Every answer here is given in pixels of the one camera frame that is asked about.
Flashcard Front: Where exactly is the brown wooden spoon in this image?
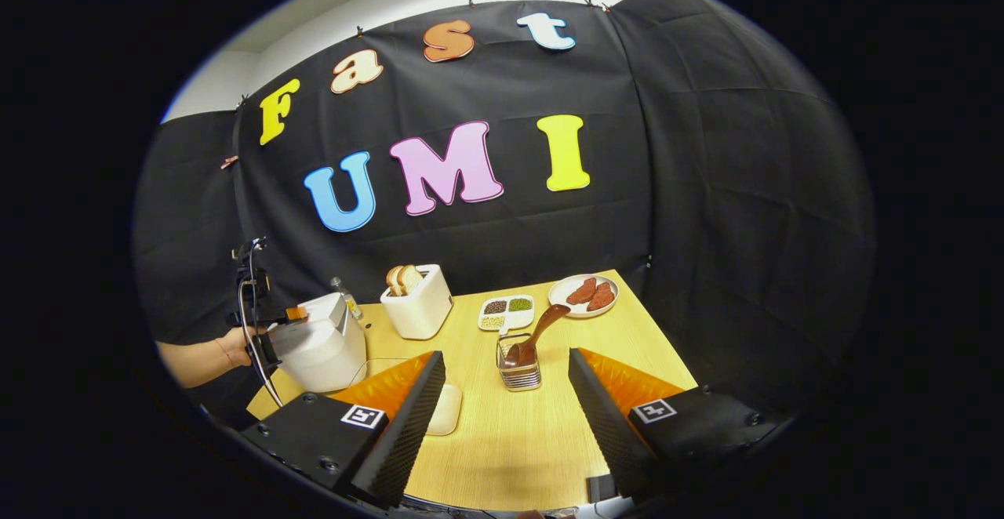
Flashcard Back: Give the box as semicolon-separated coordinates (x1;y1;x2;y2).
506;304;572;368

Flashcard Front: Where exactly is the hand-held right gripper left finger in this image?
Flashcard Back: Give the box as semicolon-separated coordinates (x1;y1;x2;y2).
243;350;446;508

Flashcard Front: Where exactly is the white rice cooker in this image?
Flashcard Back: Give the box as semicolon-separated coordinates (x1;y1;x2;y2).
267;292;368;393

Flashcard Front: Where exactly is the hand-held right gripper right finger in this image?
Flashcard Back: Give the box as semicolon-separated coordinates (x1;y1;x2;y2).
568;347;789;500

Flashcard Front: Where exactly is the clear container of rice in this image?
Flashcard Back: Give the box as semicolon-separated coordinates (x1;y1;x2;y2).
345;358;463;437

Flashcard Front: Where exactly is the black backdrop cloth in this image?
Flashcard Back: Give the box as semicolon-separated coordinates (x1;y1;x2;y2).
133;0;878;426

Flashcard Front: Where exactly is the clear plastic bottle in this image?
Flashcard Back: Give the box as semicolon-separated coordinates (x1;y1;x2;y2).
330;276;363;321

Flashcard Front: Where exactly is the white round plate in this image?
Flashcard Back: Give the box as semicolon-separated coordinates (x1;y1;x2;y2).
548;274;620;319

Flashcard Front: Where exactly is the white divided dish of beans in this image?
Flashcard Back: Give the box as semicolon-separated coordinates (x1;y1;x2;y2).
478;294;536;334

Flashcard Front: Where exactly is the white toaster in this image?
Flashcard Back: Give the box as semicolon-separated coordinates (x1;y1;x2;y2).
380;264;454;340

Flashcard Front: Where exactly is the metal wire chopstick holder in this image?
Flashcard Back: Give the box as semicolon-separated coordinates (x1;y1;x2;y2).
496;333;543;392

